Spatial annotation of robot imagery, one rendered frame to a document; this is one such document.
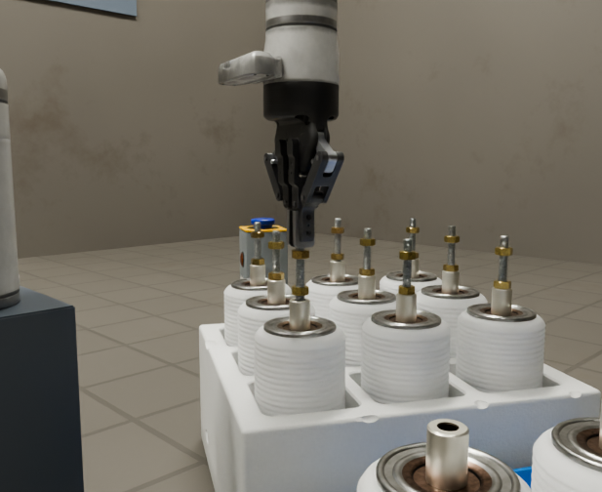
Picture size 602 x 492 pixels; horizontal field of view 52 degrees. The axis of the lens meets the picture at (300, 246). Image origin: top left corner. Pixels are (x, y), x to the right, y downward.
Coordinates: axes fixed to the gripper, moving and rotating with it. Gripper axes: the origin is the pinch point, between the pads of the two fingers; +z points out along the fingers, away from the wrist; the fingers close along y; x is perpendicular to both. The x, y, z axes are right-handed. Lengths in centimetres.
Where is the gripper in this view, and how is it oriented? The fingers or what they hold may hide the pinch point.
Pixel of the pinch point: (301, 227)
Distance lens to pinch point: 62.6
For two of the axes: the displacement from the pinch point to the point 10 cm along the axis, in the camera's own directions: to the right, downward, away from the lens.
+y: -4.8, -1.2, 8.7
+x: -8.8, 0.6, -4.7
